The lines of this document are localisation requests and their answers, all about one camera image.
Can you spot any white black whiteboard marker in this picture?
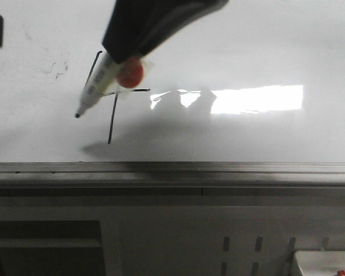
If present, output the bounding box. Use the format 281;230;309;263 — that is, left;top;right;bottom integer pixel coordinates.
75;52;122;118

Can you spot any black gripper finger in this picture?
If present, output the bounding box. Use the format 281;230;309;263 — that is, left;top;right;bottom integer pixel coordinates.
129;1;228;56
102;0;208;64

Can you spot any grey aluminium whiteboard frame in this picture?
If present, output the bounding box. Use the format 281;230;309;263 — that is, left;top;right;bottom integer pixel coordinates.
0;162;345;196

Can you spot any white plastic box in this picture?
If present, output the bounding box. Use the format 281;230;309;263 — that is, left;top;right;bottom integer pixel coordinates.
291;251;345;275

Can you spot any red round magnet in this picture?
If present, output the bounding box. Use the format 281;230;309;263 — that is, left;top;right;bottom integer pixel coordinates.
116;56;144;88

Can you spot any white whiteboard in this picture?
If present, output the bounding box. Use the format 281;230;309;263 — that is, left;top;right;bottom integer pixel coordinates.
0;1;345;162

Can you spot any white slotted metal panel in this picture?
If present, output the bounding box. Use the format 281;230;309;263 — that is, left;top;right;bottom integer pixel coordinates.
100;206;345;275

